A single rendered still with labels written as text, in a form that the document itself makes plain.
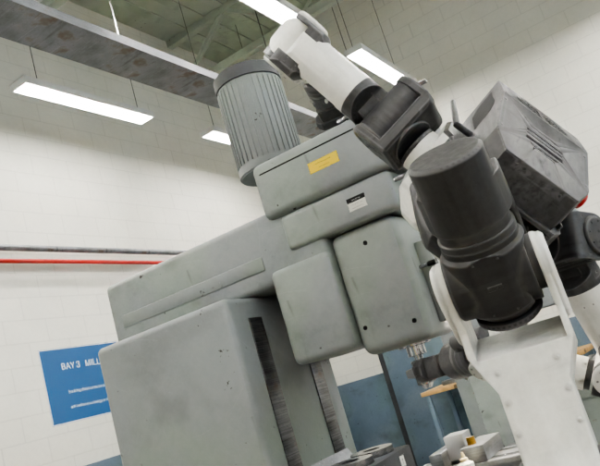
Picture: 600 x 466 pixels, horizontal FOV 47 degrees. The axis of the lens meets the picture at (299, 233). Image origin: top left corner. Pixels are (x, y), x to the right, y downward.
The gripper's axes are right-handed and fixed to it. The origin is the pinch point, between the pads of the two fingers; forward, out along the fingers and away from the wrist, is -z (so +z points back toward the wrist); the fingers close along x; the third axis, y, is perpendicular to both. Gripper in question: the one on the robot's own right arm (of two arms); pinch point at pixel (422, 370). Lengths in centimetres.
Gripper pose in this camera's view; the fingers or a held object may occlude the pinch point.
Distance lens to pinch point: 179.8
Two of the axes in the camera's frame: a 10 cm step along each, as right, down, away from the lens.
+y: 2.9, 9.3, -2.3
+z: 5.2, -3.5, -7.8
